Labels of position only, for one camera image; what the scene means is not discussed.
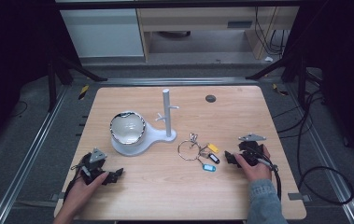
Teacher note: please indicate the small white floor object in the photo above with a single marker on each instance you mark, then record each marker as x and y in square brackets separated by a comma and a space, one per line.
[268, 58]

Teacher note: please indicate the black key tag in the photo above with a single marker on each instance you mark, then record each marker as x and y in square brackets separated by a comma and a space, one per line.
[214, 158]

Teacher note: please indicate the white bowl with silver rim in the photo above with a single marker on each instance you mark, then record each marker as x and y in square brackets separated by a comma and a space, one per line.
[128, 127]

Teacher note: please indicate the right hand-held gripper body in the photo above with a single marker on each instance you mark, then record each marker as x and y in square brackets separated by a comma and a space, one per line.
[252, 149]

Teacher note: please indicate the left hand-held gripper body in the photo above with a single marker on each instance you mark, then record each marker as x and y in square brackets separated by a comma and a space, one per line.
[94, 161]

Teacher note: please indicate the person's left hand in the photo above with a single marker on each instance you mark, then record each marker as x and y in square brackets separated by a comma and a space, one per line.
[84, 192]

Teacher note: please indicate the yellow key tag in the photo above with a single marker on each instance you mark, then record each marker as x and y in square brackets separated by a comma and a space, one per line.
[213, 148]

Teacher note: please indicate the aluminium floor rail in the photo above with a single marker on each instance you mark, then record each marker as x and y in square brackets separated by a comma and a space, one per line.
[28, 158]
[330, 155]

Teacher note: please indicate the bunch of silver keys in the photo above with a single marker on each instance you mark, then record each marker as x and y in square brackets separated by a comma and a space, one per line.
[194, 137]

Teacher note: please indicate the white stand with pegs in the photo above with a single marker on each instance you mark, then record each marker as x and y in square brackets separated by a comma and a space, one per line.
[156, 133]

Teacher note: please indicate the grey table bracket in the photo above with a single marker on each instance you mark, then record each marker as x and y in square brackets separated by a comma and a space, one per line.
[298, 196]
[57, 196]

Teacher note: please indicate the black metal stand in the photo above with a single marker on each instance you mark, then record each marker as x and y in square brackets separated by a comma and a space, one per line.
[53, 81]
[299, 68]

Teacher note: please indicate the white cabinet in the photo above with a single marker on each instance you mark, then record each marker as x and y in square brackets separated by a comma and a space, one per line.
[103, 34]

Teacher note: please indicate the aluminium cross rail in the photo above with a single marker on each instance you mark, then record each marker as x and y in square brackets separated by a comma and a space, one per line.
[177, 81]

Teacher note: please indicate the blue key tag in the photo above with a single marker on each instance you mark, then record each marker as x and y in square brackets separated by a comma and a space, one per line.
[209, 167]

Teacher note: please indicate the grey round table grommet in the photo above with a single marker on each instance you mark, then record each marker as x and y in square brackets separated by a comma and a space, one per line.
[210, 98]

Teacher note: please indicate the person's right hand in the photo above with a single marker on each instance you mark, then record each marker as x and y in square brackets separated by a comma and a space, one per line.
[257, 171]

